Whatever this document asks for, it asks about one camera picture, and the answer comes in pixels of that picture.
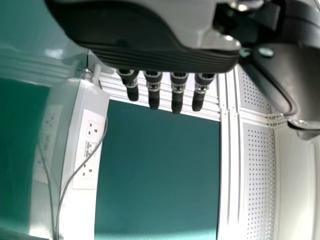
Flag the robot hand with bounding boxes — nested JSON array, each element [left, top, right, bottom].
[[44, 0, 320, 141]]

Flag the grey corrugated conduit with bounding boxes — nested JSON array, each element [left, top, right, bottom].
[[91, 63, 102, 86]]

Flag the white socket strip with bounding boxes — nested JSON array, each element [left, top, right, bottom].
[[60, 80, 110, 240]]

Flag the white perforated cable duct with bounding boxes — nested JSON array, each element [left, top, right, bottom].
[[216, 65, 320, 240]]

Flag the grey cable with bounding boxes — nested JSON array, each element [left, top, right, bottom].
[[51, 79, 109, 240]]

